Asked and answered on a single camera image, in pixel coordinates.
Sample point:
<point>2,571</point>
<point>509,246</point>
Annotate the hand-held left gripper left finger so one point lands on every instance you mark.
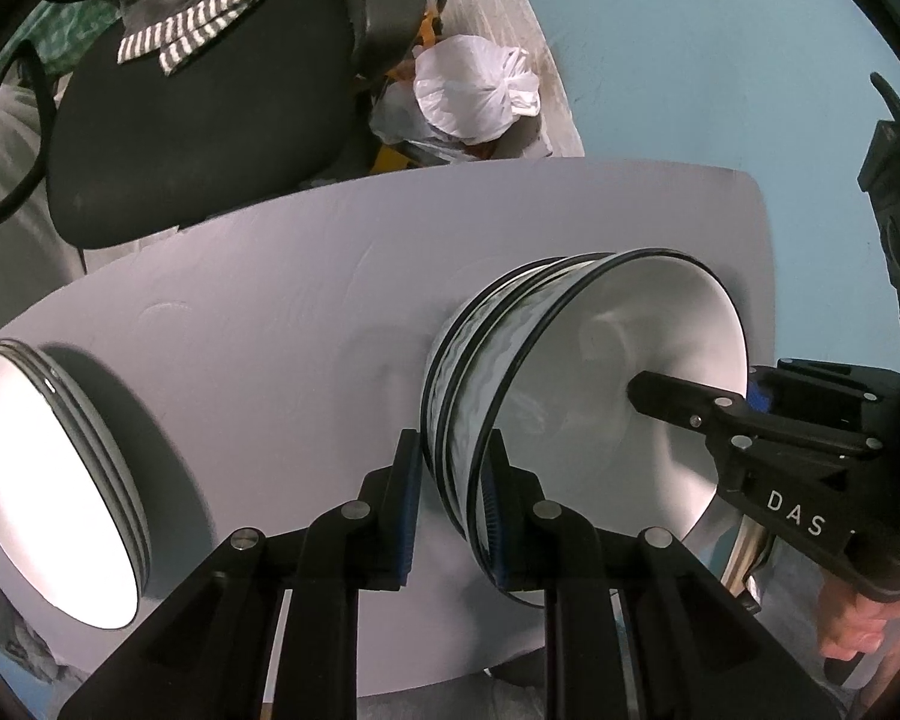
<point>407,517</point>

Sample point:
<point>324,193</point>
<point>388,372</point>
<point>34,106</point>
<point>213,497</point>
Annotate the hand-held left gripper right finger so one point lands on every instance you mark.
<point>491,532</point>

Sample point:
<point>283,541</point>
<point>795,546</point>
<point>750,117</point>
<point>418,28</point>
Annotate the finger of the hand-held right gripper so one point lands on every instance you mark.
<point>667,397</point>
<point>825,390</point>

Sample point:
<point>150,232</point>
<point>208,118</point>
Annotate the white ribbed bowl black rim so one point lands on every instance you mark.
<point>645,315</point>
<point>427,405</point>
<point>487,298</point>

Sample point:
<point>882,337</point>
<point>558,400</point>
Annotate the white plate black rim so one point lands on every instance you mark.
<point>136,525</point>
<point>37,480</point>
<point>146,532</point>

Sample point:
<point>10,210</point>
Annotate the person's right hand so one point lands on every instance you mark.
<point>855,630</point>

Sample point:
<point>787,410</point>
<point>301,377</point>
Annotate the white plastic bag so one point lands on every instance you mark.
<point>465,90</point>

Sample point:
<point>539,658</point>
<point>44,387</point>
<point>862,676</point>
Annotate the clear plastic bag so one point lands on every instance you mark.
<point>397,116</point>

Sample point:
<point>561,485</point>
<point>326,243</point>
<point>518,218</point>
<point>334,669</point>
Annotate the grey patterned cloth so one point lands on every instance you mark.
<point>7,637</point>

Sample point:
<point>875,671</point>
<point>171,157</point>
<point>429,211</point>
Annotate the yellow plastic bag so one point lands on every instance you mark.
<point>429,26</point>

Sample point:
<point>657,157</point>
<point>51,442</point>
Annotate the black office chair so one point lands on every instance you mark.
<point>195,105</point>

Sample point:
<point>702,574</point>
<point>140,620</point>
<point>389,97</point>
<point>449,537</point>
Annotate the grey white striped cloth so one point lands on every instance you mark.
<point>195,22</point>

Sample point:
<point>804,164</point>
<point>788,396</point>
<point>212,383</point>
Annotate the green patterned cloth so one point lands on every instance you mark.
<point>67,30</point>

